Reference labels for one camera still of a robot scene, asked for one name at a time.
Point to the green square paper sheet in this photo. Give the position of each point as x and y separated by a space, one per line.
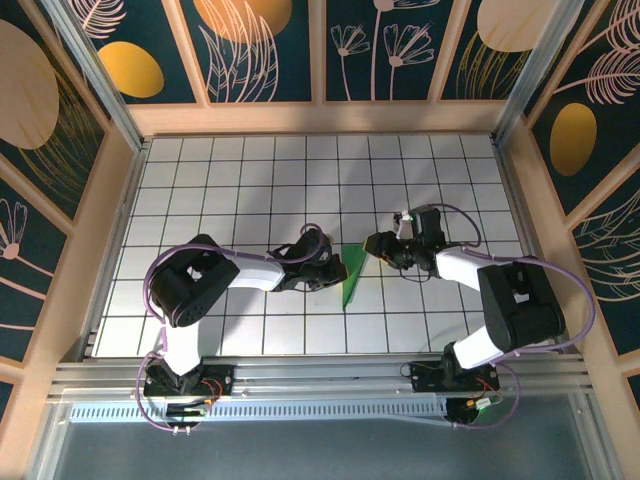
352 270

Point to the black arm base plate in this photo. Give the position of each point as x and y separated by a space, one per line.
225 372
425 380

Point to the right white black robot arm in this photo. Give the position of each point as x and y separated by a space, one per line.
460 265

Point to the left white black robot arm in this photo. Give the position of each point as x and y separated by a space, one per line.
260 272

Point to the white gridded table mat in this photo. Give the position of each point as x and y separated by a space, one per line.
250 175

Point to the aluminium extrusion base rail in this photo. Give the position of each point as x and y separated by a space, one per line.
320 380

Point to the grey metal sheet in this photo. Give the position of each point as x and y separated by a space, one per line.
320 455

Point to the black electronics module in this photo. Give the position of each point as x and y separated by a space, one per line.
185 411
465 412

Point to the aluminium corner post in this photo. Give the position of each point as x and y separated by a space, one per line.
532 75
102 82

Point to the aluminium table side rail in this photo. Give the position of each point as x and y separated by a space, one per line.
531 250
114 250

